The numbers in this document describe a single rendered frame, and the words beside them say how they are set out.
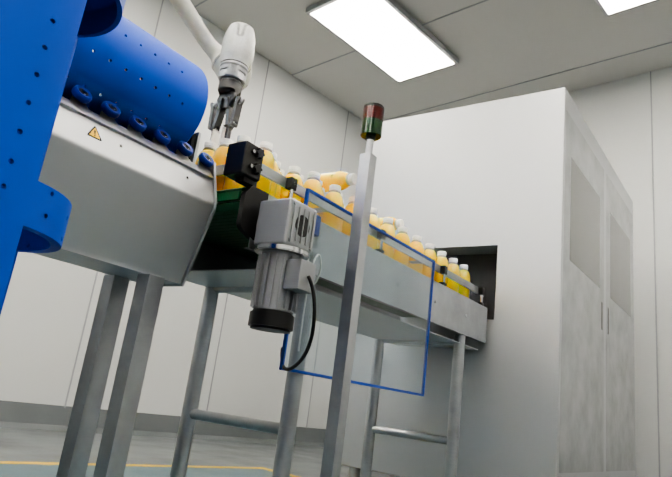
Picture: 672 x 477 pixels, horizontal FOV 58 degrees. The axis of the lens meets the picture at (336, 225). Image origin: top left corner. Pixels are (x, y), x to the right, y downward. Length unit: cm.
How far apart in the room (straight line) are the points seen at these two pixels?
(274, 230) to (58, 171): 50
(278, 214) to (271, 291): 19
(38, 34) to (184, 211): 73
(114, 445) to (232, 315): 381
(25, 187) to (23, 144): 6
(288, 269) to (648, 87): 474
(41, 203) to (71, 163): 49
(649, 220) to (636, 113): 96
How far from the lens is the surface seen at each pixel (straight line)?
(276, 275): 149
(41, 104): 94
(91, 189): 144
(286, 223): 150
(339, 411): 165
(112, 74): 151
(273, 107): 587
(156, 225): 154
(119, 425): 153
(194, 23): 223
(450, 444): 268
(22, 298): 444
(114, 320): 166
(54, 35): 98
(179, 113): 161
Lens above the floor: 38
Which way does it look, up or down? 16 degrees up
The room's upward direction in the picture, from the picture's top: 7 degrees clockwise
